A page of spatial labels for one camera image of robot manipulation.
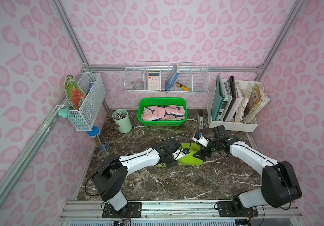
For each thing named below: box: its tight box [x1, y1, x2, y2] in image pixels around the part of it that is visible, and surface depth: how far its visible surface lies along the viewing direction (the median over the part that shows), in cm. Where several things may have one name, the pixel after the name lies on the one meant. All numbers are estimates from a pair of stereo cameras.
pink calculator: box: [147, 71, 161, 91], surface depth 97 cm
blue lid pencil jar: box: [86, 125, 110, 152], surface depth 86 cm
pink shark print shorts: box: [141, 104, 186, 121], surface depth 102 cm
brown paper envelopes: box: [244, 82, 271, 124], surface depth 97 cm
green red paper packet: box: [64, 74, 87, 111], surface depth 75 cm
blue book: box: [164, 62, 180, 93], surface depth 90 cm
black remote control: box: [197, 109, 204, 130], surface depth 109 cm
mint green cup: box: [112, 108, 133, 134], surface depth 100 cm
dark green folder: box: [211, 74, 226, 122], surface depth 97 cm
